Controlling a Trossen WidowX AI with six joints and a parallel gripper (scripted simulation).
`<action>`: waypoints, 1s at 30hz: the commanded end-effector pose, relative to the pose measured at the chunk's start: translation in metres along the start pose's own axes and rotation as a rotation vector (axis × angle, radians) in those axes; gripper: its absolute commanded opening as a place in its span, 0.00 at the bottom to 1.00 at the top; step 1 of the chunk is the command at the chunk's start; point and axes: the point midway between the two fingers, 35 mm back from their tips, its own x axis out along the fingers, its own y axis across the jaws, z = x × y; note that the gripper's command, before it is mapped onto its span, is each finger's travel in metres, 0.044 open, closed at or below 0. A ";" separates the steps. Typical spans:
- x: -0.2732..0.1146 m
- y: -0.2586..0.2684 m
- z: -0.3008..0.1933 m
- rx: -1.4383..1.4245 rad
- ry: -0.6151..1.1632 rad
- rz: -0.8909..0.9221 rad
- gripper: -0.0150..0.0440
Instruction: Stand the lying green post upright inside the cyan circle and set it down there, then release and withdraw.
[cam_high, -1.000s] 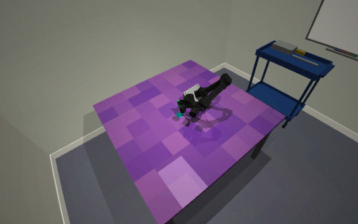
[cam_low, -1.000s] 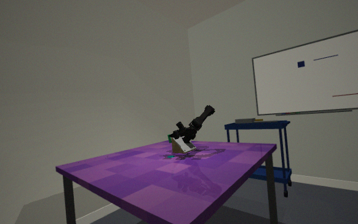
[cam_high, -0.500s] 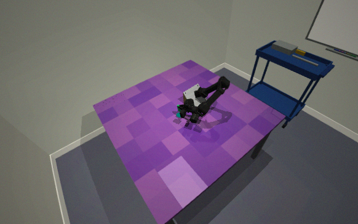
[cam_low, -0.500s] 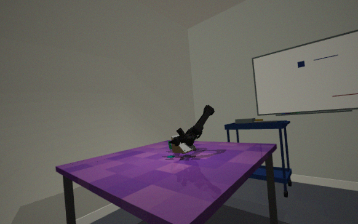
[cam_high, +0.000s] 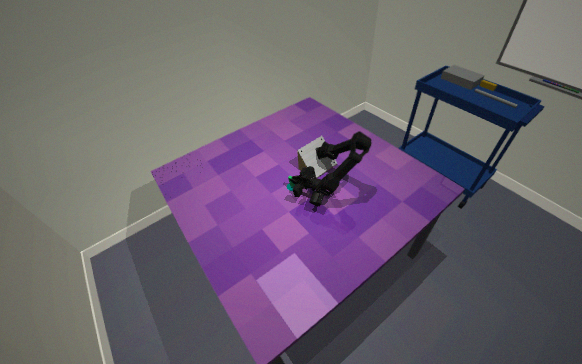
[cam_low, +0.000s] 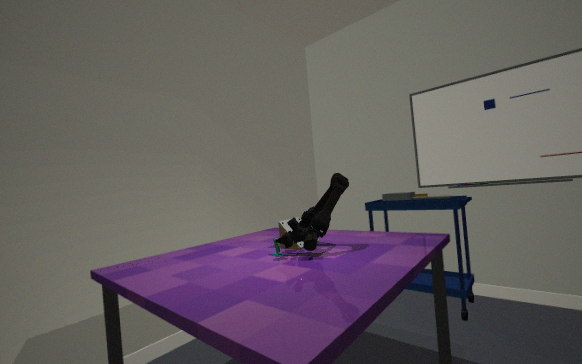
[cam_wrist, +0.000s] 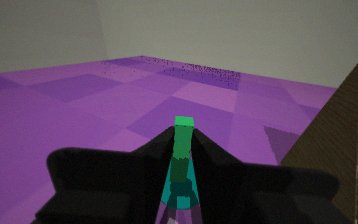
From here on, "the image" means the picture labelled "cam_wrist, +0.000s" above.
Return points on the dark green post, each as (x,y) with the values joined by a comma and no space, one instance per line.
(184,127)

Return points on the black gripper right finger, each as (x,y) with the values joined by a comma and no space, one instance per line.
(224,183)

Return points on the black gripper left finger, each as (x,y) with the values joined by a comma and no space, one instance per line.
(141,172)

